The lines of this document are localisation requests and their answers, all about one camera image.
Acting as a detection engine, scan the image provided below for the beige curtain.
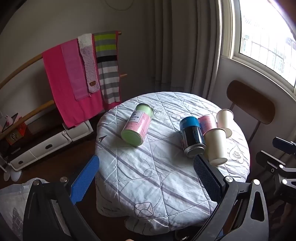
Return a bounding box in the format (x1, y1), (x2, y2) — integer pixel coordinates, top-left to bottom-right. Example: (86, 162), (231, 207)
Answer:
(151, 0), (224, 102)

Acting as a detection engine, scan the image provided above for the wooden towel rack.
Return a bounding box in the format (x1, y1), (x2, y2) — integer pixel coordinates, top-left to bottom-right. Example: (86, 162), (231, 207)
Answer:
(0, 31), (128, 141)

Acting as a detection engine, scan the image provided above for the round table with quilted cloth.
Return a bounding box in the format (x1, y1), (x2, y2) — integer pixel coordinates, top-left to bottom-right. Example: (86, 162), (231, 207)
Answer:
(95, 92), (250, 233)

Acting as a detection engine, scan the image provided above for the striped green grey scarf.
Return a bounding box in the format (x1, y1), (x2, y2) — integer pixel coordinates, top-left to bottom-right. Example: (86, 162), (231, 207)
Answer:
(93, 31), (121, 105)

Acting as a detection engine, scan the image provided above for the blue and black can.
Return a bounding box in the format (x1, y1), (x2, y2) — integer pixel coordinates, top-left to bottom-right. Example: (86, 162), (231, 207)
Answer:
(179, 116), (207, 158)

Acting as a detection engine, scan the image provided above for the arched window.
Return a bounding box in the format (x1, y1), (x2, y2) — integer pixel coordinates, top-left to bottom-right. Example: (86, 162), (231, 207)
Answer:
(217, 0), (296, 94)

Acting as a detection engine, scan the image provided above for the white paper cup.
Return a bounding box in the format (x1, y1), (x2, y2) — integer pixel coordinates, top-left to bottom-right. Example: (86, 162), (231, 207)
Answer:
(203, 128), (228, 166)
(216, 109), (235, 139)

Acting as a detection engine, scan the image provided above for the small pink cup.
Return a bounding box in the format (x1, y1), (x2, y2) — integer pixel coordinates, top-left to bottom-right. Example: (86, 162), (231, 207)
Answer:
(198, 115), (218, 136)

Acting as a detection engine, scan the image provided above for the green and pink canister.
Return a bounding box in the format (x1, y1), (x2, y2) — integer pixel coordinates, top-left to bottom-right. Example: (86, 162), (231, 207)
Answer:
(121, 103), (154, 146)

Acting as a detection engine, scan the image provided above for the wooden back chair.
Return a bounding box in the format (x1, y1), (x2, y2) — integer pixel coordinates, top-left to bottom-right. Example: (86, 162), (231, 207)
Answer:
(226, 80), (276, 145)

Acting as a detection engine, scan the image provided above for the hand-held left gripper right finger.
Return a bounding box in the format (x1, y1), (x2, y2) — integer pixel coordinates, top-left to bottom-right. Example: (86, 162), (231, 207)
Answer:
(191, 154), (269, 241)

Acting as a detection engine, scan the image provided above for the lilac knitted scarf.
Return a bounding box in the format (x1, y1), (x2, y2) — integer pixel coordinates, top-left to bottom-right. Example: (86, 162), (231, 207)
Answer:
(77, 33), (100, 94)

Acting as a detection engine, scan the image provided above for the red cardboard box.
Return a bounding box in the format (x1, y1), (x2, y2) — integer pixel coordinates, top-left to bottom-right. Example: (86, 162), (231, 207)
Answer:
(6, 123), (27, 146)

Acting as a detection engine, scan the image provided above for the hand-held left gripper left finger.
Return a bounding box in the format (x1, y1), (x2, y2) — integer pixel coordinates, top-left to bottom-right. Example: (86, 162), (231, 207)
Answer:
(23, 155), (102, 241)

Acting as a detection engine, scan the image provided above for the light pink towel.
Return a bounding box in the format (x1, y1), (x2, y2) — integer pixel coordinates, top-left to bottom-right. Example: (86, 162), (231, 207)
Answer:
(61, 39), (90, 101)

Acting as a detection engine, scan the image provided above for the magenta towel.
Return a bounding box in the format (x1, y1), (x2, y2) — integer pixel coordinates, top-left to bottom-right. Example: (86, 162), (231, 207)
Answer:
(42, 38), (122, 128)

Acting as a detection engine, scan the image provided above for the thin wall cable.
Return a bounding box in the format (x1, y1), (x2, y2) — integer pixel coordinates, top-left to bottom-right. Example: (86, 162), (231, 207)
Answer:
(104, 0), (135, 11)

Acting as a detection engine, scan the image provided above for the dark picture frame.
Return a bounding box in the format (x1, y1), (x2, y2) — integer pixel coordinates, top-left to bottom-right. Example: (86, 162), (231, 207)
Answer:
(1, 113), (19, 133)

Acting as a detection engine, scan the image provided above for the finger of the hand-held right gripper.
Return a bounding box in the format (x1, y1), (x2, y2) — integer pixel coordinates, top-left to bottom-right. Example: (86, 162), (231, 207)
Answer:
(255, 150), (296, 202)
(272, 137), (296, 154)

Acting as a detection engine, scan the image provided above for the white storage drawer unit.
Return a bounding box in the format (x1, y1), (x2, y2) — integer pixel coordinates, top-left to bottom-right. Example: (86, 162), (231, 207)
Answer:
(5, 119), (94, 171)

